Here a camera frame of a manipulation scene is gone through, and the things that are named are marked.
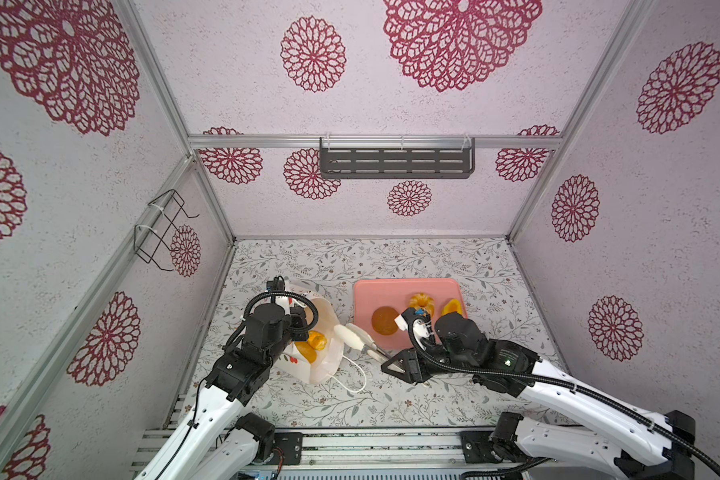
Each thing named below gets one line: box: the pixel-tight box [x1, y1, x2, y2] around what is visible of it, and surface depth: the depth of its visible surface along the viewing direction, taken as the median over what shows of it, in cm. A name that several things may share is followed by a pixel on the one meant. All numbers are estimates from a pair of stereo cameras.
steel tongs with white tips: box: [333, 323, 391, 364], surface depth 70 cm
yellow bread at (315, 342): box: [294, 330, 328, 364], surface depth 87 cm
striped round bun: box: [409, 292, 435, 317], surface depth 99 cm
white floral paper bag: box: [275, 295, 344, 385], surface depth 80 cm
